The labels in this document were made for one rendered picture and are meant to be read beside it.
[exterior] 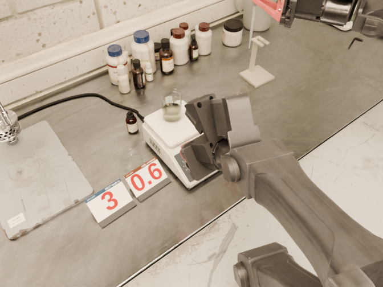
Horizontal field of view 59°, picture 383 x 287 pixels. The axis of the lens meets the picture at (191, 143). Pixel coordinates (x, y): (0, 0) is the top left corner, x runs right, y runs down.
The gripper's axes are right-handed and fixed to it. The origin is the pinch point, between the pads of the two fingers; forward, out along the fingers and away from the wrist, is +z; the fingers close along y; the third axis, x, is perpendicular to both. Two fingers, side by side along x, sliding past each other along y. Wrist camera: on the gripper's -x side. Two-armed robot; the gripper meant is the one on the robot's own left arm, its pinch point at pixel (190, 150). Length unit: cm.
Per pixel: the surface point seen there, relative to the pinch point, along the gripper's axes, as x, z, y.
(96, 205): 3.9, 11.9, 20.5
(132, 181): 3.3, 12.5, 11.0
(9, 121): -19.6, 17.1, 27.4
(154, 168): 3.2, 12.8, 4.7
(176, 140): -1.2, 8.6, -1.7
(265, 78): -2.1, 22.3, -42.8
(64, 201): 1.0, 17.9, 25.7
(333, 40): -3, 25, -80
